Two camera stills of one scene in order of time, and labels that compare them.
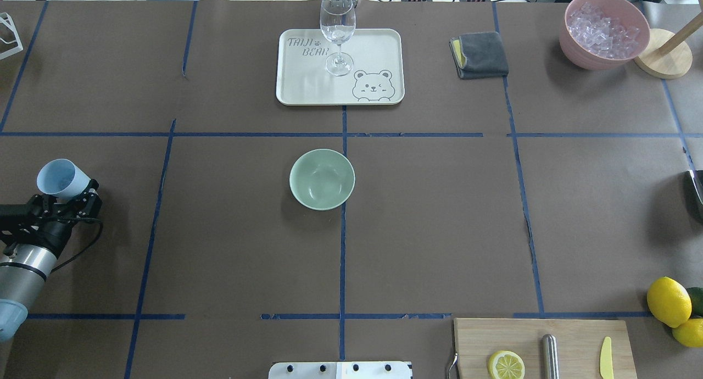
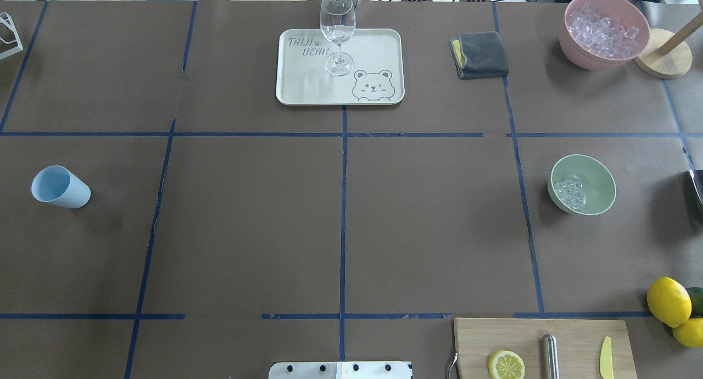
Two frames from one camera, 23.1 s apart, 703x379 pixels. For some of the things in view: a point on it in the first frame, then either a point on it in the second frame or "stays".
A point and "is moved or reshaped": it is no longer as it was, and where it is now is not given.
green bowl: x=322 y=179 → x=581 y=185
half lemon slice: x=506 y=364 stays
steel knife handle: x=550 y=366 stays
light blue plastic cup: x=61 y=178 is moved or reshaped
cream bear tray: x=377 y=77 stays
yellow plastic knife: x=606 y=371 stays
